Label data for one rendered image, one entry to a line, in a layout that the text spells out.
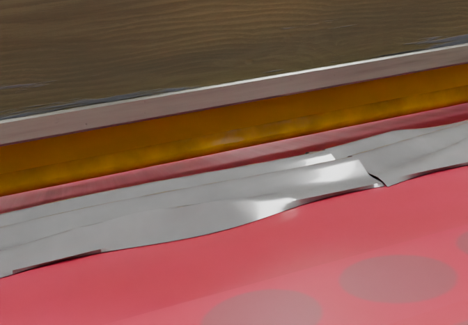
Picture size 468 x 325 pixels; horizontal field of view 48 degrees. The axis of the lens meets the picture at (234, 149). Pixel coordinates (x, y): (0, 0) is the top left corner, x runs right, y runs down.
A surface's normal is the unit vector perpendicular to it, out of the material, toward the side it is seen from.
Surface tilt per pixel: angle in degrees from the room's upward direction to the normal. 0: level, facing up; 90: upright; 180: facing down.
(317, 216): 0
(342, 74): 90
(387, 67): 90
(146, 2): 90
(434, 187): 0
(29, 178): 90
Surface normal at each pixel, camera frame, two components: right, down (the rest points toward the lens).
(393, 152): 0.15, -0.78
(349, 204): -0.15, -0.98
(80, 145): 0.29, 0.11
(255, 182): -0.08, -0.78
